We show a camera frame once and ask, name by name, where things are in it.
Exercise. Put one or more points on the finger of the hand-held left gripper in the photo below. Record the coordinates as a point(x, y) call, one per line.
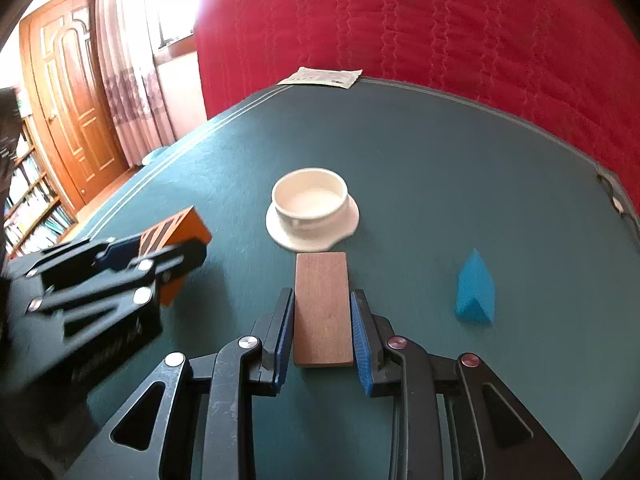
point(117, 252)
point(175, 257)

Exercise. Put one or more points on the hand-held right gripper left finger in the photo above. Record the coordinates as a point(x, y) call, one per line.
point(286, 345)

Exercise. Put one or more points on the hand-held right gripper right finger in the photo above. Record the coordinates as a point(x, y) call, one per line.
point(361, 350)

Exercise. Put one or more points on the orange striped triangular block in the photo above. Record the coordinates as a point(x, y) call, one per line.
point(192, 227)

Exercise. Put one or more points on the brown wooden rectangular block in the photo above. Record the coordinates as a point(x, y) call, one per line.
point(322, 310)

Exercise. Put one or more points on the bookshelf with books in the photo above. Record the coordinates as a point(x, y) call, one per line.
point(30, 200)

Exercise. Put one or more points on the white saucer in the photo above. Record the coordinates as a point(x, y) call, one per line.
point(310, 242)

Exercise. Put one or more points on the blue triangular prism block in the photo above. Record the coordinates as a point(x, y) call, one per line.
point(472, 290)

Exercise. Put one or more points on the white cup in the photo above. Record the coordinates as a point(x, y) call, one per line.
point(310, 200)

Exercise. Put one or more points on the wooden door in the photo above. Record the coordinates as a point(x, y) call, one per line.
point(70, 100)

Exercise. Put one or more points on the patterned pink curtain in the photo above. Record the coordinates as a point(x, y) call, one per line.
point(130, 85)

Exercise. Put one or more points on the teal table mat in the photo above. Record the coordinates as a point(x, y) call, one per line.
point(425, 160)

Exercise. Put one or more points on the printed paper sheet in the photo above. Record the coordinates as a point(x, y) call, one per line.
point(320, 76)

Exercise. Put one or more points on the bright window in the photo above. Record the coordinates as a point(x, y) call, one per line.
point(170, 5)

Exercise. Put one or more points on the red quilted blanket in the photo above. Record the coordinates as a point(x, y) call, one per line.
point(400, 25)

